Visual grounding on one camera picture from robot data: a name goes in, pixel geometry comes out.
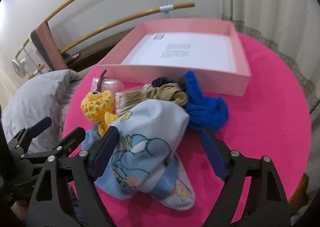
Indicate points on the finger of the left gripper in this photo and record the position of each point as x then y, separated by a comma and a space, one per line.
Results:
68, 144
24, 137

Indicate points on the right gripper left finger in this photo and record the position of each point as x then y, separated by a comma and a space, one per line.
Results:
85, 167

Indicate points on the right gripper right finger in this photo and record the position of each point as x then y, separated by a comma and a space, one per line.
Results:
252, 192

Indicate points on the yellow crocheted toy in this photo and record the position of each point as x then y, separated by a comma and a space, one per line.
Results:
98, 107

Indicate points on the cotton swabs plastic bag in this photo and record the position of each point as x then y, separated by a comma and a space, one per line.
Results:
125, 100

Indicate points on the patterned light blue sock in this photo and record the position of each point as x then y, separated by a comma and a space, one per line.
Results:
145, 159

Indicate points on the royal blue knitted cloth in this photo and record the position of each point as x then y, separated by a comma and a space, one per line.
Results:
204, 111

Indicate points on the beige stocking bundle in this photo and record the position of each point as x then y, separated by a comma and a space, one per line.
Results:
168, 92

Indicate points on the grey quilted bedding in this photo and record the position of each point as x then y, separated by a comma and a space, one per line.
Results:
45, 95

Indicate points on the clear bag with brown tie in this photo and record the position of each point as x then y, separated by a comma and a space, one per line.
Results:
102, 83

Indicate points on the small white fan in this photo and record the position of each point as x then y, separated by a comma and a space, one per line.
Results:
19, 67

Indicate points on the pink round table cover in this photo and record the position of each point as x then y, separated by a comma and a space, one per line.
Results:
272, 118

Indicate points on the pink grey hanging towel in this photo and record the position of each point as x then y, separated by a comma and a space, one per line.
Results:
46, 48

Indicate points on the dark navy knitted item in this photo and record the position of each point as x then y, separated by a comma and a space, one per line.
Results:
160, 81

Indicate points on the white printed paper sheet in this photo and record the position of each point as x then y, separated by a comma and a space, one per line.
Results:
184, 49

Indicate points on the pink cardboard box tray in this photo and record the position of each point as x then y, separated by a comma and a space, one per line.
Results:
229, 83

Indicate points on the lower wooden ballet bar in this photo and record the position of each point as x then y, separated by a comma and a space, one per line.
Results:
161, 9

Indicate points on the cream embroidered curtain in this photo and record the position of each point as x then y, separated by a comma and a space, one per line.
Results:
291, 29

